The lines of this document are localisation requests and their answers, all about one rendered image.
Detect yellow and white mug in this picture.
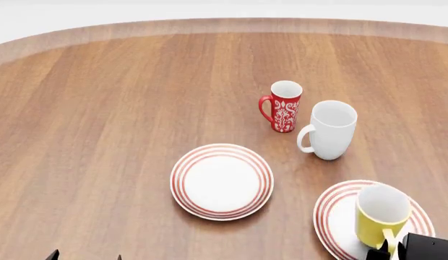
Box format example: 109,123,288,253
355,184,413,257

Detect white plate with red rings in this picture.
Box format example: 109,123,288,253
312,179,436,260
169,143,275,222

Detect plain white mug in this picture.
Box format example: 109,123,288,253
296,100,358,161

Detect red white-patterned tall mug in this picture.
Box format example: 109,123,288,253
258,80,303,134

